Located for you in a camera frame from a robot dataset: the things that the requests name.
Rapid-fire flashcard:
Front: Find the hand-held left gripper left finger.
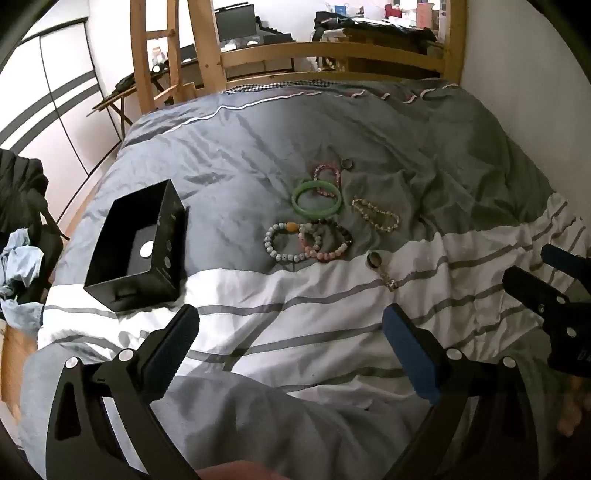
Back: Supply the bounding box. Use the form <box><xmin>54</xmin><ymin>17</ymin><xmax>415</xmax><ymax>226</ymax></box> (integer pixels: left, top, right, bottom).
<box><xmin>45</xmin><ymin>304</ymin><xmax>201</xmax><ymax>480</ymax></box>

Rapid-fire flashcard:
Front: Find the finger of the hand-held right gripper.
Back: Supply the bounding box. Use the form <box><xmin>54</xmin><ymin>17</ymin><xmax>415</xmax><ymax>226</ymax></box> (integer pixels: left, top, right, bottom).
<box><xmin>502</xmin><ymin>265</ymin><xmax>580</xmax><ymax>324</ymax></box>
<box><xmin>540</xmin><ymin>244</ymin><xmax>591</xmax><ymax>283</ymax></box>

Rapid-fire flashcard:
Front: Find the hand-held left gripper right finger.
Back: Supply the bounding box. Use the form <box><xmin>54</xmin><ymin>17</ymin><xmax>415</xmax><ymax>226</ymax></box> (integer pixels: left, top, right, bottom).
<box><xmin>382</xmin><ymin>302</ymin><xmax>550</xmax><ymax>480</ymax></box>

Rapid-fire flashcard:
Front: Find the black box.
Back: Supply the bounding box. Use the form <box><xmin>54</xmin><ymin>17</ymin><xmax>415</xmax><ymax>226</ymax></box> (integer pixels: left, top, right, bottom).
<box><xmin>84</xmin><ymin>179</ymin><xmax>186</xmax><ymax>312</ymax></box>

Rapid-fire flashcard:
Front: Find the beige beaded bracelet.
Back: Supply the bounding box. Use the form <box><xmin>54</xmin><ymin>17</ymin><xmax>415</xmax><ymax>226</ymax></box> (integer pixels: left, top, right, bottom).
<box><xmin>352</xmin><ymin>198</ymin><xmax>400</xmax><ymax>233</ymax></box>

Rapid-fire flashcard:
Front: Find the large pink beaded bracelet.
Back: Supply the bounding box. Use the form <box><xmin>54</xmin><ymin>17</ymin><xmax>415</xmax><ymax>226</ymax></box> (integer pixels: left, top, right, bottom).
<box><xmin>299</xmin><ymin>226</ymin><xmax>347</xmax><ymax>263</ymax></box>

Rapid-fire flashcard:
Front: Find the dark beaded bracelet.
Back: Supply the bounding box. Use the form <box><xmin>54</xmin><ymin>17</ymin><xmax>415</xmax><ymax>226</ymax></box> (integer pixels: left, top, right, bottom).
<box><xmin>310</xmin><ymin>218</ymin><xmax>354</xmax><ymax>245</ymax></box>

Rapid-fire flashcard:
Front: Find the grey bracelet with orange bead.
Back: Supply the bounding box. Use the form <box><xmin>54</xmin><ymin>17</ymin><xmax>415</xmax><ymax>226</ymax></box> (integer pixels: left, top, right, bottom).
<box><xmin>264</xmin><ymin>222</ymin><xmax>317</xmax><ymax>263</ymax></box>

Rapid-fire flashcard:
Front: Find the green jade bangle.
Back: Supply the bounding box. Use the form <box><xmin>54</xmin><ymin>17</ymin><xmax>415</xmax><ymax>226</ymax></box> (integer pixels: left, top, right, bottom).
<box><xmin>291</xmin><ymin>179</ymin><xmax>343</xmax><ymax>217</ymax></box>

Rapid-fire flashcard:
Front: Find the small pink beaded bracelet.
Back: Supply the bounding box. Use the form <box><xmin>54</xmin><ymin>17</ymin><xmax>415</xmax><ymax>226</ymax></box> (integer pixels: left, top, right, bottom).
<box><xmin>313</xmin><ymin>162</ymin><xmax>342</xmax><ymax>199</ymax></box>

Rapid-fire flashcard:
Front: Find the person's right hand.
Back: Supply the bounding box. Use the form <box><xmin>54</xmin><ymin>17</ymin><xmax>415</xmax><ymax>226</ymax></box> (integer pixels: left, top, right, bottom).
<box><xmin>556</xmin><ymin>371</ymin><xmax>591</xmax><ymax>437</ymax></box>

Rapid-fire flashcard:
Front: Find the light blue cloth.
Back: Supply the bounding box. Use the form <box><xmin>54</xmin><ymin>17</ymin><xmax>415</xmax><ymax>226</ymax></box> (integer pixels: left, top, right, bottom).
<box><xmin>0</xmin><ymin>226</ymin><xmax>47</xmax><ymax>330</ymax></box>

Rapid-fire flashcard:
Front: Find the dark jacket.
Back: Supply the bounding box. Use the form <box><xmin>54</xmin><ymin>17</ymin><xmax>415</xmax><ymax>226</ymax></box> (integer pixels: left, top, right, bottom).
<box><xmin>0</xmin><ymin>148</ymin><xmax>65</xmax><ymax>301</ymax></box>

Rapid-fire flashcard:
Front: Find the grey and white striped duvet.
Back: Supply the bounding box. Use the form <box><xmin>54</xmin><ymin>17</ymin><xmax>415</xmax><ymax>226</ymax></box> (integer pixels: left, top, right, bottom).
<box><xmin>18</xmin><ymin>78</ymin><xmax>591</xmax><ymax>480</ymax></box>

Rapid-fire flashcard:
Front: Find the dark folding tray table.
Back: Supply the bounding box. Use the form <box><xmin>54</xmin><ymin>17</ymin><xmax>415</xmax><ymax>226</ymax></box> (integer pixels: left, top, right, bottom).
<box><xmin>88</xmin><ymin>74</ymin><xmax>139</xmax><ymax>139</ymax></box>

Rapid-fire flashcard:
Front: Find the checkered bed sheet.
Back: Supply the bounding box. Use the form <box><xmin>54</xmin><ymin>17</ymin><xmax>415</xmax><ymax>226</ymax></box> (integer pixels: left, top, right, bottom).
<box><xmin>219</xmin><ymin>78</ymin><xmax>333</xmax><ymax>93</ymax></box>

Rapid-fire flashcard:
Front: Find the white wardrobe with grey stripes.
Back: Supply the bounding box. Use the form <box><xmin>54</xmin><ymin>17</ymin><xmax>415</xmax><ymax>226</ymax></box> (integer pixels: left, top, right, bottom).
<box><xmin>0</xmin><ymin>18</ymin><xmax>125</xmax><ymax>185</ymax></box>

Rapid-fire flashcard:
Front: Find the wooden ladder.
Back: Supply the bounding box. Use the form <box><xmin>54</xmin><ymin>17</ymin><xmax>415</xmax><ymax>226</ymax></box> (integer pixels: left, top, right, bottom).
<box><xmin>129</xmin><ymin>0</ymin><xmax>228</xmax><ymax>116</ymax></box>

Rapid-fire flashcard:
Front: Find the black monitor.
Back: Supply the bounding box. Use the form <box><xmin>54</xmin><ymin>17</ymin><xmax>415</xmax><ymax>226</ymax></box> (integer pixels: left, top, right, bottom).
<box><xmin>215</xmin><ymin>4</ymin><xmax>257</xmax><ymax>40</ymax></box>

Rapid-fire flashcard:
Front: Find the wooden bed frame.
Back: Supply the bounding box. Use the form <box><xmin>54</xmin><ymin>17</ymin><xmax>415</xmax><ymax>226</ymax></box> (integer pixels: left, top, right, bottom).
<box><xmin>221</xmin><ymin>0</ymin><xmax>465</xmax><ymax>90</ymax></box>

